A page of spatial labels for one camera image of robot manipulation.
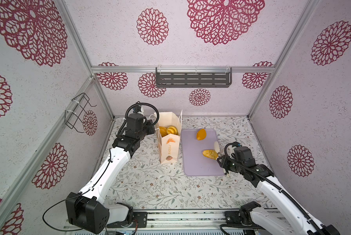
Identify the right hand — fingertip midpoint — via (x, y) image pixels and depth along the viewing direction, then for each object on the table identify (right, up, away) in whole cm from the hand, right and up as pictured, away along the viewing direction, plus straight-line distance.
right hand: (219, 158), depth 80 cm
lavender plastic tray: (-11, -6, +13) cm, 18 cm away
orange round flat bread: (-5, +12, +24) cm, 27 cm away
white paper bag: (-28, +6, +3) cm, 28 cm away
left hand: (-37, +18, -1) cm, 41 cm away
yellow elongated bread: (-1, 0, +15) cm, 15 cm away
